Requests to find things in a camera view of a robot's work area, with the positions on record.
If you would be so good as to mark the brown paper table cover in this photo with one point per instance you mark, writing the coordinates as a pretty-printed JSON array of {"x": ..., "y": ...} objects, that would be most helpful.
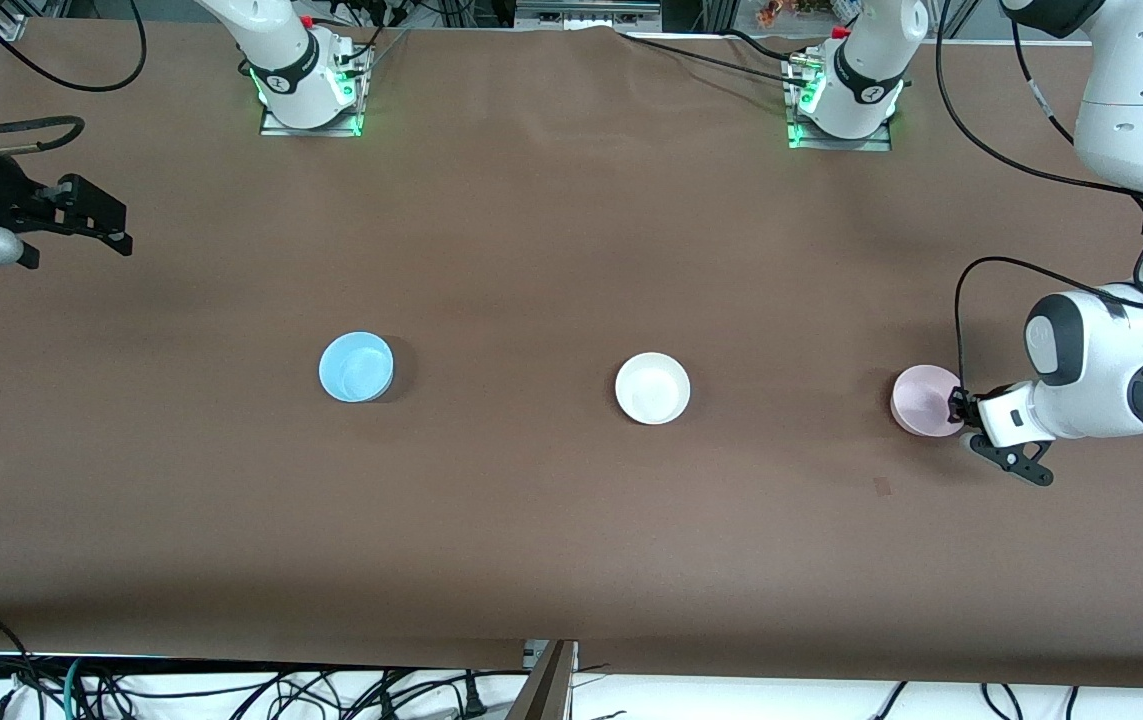
[{"x": 531, "y": 550}]

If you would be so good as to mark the aluminium frame post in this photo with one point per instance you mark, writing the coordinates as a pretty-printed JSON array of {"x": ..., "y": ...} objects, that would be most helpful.
[{"x": 546, "y": 690}]

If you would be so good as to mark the white bowl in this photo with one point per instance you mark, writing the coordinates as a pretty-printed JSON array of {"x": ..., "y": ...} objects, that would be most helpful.
[{"x": 652, "y": 388}]

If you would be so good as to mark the light blue bowl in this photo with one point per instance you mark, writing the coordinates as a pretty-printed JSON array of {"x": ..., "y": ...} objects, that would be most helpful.
[{"x": 356, "y": 367}]

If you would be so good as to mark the pink bowl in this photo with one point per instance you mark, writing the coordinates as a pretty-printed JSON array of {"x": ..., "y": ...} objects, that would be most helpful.
[{"x": 921, "y": 400}]

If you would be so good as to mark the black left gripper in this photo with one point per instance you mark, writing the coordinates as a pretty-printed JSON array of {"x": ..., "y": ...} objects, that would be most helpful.
[{"x": 961, "y": 408}]

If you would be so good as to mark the orange background object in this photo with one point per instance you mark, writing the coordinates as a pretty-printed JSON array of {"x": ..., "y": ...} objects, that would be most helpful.
[{"x": 776, "y": 12}]

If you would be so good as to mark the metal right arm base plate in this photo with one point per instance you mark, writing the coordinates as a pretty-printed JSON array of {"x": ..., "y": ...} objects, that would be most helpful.
[{"x": 276, "y": 128}]

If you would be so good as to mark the grey metal box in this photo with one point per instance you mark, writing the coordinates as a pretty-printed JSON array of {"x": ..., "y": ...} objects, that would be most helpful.
[{"x": 581, "y": 15}]

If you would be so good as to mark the aluminium frame corner bracket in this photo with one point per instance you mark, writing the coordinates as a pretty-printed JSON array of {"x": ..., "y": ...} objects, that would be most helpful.
[{"x": 6, "y": 22}]

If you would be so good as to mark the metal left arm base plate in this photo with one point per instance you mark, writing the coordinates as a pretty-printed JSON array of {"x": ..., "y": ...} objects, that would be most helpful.
[{"x": 881, "y": 143}]

